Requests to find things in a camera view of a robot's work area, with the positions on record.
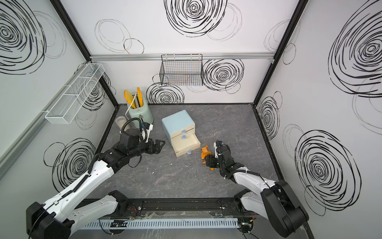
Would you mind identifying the yellow toast slice left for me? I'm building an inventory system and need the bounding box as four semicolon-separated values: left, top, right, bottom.
124;90;136;109

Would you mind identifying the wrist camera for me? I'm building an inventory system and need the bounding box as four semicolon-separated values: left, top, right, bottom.
213;140;223;158
141;122;153;140

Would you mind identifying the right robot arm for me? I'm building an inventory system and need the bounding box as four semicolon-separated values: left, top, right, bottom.
201;141;309;238

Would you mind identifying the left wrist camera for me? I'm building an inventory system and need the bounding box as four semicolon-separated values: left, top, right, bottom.
141;122;153;140

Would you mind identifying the blue cream drawer cabinet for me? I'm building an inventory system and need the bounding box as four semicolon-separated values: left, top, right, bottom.
161;110;196;143

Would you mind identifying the white mesh wall shelf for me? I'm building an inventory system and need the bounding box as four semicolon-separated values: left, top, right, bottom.
45;63;105;124

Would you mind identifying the clear plastic cup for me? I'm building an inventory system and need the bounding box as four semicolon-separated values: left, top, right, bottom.
115;116;128;133

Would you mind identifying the yellow toast slice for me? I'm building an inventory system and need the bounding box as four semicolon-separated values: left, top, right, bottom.
124;90;136;109
137;87;143;107

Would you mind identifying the cream drawer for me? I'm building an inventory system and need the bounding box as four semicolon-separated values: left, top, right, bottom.
171;131;196;144
170;125;196;138
172;136;201;157

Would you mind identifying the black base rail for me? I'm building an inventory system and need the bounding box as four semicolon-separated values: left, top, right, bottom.
80;198;300;216

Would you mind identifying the black wire wall basket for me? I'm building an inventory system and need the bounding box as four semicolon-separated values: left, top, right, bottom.
159;54;204;86

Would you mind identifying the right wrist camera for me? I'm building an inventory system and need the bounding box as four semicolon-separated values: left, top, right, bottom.
213;140;223;158

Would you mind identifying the slotted grey cable duct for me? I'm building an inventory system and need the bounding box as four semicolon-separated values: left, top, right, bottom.
81;218;239;231

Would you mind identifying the yellow toast slice right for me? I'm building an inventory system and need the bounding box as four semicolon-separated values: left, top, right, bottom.
137;87;143;107

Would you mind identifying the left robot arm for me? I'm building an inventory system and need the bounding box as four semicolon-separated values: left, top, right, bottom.
26;118;165;239

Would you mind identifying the mint green toaster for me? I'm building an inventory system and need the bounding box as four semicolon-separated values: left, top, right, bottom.
126;98;153;124

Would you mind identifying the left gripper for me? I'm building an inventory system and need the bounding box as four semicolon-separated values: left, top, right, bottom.
129;137;166;159

